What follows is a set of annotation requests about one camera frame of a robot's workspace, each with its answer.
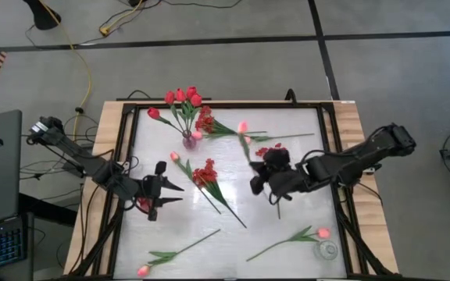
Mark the black desk base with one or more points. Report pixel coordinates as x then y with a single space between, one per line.
45 210

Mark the red glass vase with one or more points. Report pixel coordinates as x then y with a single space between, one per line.
143 203

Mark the purple glass vase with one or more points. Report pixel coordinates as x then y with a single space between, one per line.
189 142

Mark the clear glass vase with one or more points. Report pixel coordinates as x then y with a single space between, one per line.
326 251

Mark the laptop computer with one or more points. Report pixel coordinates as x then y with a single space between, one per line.
2 175

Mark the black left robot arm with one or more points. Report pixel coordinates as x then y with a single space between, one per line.
80 158

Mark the pink tulip stems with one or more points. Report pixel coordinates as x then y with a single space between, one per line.
256 105

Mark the red small-blossom flower bunch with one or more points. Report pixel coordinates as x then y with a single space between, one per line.
206 123
262 151
205 175

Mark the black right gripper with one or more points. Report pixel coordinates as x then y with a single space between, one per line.
281 177

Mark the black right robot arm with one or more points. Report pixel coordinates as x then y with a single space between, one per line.
358 156

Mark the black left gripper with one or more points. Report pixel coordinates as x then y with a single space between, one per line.
148 189

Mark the black stand foot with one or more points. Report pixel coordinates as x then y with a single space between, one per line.
43 17

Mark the black frame clip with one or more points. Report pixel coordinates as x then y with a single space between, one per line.
290 97

